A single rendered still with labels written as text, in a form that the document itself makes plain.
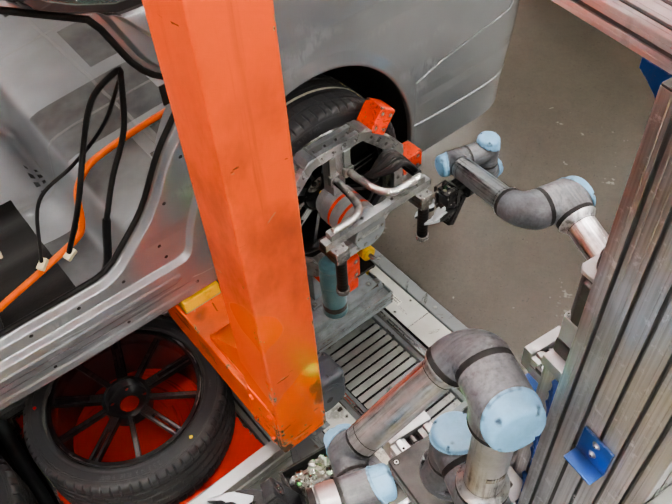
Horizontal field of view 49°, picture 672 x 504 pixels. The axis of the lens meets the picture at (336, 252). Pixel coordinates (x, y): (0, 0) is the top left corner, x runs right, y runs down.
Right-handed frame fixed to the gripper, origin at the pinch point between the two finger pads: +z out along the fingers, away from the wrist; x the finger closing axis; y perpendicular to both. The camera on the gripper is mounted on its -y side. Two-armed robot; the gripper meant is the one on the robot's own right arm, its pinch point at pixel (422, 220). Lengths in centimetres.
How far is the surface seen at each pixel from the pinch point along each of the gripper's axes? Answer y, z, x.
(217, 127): 94, 76, 21
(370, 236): 0.1, 16.9, -6.3
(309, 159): 29.2, 26.6, -21.4
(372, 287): -60, -1, -27
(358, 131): 29.4, 8.0, -20.6
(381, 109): 33.1, -1.1, -20.0
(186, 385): -56, 81, -37
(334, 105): 34.5, 9.0, -30.2
